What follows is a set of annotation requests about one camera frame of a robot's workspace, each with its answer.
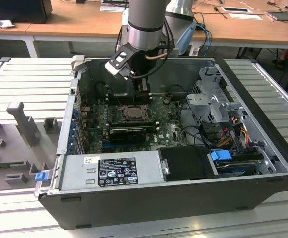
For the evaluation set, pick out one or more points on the green motherboard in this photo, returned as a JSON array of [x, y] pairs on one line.
[[166, 116]]

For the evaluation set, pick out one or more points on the grey plastic case latch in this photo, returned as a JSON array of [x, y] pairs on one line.
[[78, 62]]

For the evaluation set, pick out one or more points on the black box device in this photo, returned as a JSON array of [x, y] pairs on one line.
[[17, 11]]

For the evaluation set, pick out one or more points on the white paper sheet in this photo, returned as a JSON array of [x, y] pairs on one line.
[[245, 16]]

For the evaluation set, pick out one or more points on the black graphics card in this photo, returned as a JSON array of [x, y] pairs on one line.
[[126, 136]]

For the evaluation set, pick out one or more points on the white power adapter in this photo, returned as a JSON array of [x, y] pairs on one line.
[[194, 50]]

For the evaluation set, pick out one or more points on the green RAM stick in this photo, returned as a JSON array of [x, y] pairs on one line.
[[5, 165]]

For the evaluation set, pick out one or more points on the blue plastic case latch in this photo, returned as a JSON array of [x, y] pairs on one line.
[[40, 177]]

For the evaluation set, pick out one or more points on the hard disk in blue carrier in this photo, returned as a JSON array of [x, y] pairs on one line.
[[219, 156]]

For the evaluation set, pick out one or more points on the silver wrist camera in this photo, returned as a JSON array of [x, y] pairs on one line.
[[119, 59]]

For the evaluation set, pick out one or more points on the black PC case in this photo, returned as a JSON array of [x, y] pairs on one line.
[[158, 205]]

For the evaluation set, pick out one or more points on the round coin cell battery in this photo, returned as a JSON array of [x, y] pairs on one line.
[[166, 100]]

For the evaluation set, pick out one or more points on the black plastic shroud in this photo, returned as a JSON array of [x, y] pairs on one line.
[[183, 163]]

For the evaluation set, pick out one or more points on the CPU socket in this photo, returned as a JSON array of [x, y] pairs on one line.
[[135, 119]]

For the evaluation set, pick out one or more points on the grey parts rack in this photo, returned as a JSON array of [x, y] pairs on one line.
[[22, 153]]

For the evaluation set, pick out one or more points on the wooden desk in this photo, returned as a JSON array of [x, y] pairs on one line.
[[19, 26], [84, 24]]

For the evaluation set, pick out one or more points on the RAM slot white clips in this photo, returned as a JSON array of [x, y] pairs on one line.
[[112, 94], [112, 99], [112, 123], [152, 129]]

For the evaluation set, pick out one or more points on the silver metal bracket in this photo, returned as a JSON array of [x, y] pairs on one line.
[[164, 166]]

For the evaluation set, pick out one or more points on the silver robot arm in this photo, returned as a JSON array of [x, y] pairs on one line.
[[146, 15]]

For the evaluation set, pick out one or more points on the blue expansion slot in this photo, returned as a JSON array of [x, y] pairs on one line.
[[109, 144]]

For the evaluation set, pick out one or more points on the grey notebook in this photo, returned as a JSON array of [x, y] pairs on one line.
[[282, 16]]

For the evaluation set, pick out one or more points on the metal drive cage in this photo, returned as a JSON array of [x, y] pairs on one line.
[[208, 101]]

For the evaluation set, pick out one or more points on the CPU with silver top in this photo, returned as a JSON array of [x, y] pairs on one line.
[[135, 112]]

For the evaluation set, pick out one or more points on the person's foot in sandal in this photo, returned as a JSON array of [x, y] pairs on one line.
[[282, 55]]

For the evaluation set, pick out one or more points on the grey power supply unit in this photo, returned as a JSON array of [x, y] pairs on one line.
[[72, 173]]

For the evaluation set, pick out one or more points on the white flat plate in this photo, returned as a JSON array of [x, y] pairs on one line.
[[109, 8]]

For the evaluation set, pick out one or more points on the crumpled white paper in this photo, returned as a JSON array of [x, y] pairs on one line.
[[0, 22]]

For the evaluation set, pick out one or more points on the white framed tablet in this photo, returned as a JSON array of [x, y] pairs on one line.
[[235, 9]]

